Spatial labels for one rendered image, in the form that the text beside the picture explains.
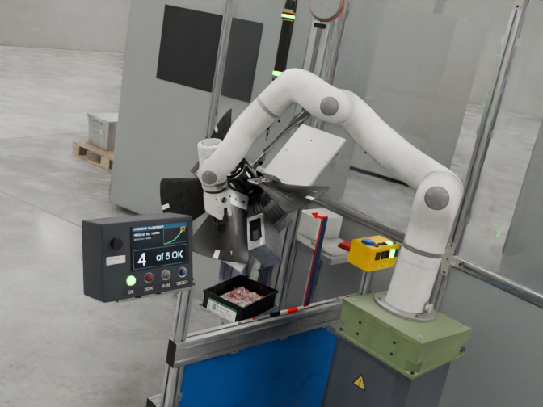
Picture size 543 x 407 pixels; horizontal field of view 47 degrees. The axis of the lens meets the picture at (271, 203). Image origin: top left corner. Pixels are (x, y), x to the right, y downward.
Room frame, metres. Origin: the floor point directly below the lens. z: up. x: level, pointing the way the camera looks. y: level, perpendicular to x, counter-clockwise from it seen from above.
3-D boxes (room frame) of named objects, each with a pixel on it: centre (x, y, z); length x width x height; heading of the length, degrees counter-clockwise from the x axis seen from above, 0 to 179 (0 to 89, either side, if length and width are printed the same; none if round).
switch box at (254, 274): (2.63, -0.02, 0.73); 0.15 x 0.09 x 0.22; 134
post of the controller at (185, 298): (1.61, 0.19, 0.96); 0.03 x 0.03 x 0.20; 44
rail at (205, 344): (1.91, -0.12, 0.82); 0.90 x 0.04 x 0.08; 134
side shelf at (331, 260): (2.70, -0.25, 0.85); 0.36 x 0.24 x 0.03; 44
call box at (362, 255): (2.18, -0.40, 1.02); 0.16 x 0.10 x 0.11; 134
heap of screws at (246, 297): (1.97, 0.05, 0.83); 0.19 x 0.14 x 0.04; 150
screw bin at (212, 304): (1.97, 0.05, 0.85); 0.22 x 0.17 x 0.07; 150
